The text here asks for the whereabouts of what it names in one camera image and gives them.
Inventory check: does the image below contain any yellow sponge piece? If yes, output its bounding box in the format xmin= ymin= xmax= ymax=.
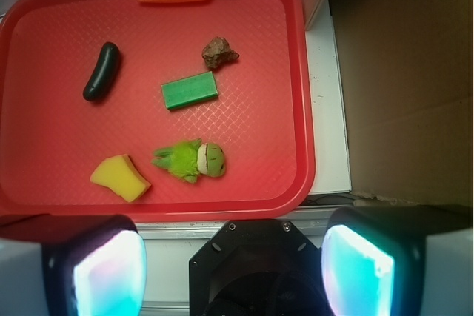
xmin=90 ymin=154 xmax=151 ymax=203

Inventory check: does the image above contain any red plastic tray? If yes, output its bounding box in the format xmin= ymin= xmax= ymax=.
xmin=1 ymin=0 xmax=316 ymax=222

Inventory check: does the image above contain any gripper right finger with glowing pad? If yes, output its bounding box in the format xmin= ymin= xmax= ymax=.
xmin=321 ymin=205 xmax=473 ymax=315

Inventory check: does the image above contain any green rectangular block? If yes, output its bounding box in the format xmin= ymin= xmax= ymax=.
xmin=161 ymin=71 xmax=218 ymax=110

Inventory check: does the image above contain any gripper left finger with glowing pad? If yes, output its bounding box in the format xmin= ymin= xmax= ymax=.
xmin=1 ymin=214 xmax=147 ymax=315

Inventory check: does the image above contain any dark green toy cucumber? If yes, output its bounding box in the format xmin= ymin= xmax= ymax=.
xmin=82 ymin=42 xmax=121 ymax=101

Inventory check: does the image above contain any brown rock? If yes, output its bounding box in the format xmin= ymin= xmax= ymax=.
xmin=201 ymin=36 xmax=240 ymax=70

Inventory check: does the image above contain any green plush frog toy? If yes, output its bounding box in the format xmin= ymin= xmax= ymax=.
xmin=151 ymin=138 xmax=226 ymax=184

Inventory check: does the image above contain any brown cardboard box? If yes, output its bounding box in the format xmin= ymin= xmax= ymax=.
xmin=329 ymin=0 xmax=473 ymax=205

